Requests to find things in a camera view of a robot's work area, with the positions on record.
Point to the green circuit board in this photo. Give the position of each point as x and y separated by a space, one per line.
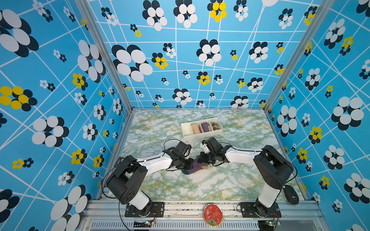
144 224
266 225

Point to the purple striped sock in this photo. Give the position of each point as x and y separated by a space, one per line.
197 166

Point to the right green circuit board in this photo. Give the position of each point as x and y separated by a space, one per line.
266 225

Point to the aluminium front rail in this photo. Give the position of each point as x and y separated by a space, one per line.
108 215

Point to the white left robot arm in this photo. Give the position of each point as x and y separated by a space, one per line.
127 176

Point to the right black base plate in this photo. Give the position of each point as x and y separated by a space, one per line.
250 210

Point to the black computer mouse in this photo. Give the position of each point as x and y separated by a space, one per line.
291 195

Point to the red round badge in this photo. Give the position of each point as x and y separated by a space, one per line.
213 215

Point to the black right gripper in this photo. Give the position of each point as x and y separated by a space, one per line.
203 160

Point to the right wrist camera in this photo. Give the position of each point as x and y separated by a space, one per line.
205 148

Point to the brown patterned rolled sock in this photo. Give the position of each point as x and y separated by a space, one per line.
215 126

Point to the purple rolled sock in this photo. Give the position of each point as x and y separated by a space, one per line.
206 127

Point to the pink rolled sock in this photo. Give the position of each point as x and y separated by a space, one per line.
196 128

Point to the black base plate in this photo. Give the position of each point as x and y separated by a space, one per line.
152 210
250 210

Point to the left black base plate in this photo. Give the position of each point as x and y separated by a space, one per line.
152 210

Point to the white divided organizer tray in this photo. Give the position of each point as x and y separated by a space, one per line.
188 134

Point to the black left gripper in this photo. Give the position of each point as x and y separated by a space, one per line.
190 165

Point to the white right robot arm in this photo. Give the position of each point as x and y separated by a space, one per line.
273 167

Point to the left green circuit board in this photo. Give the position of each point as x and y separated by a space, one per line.
144 224

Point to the small picture card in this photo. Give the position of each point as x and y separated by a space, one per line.
119 161

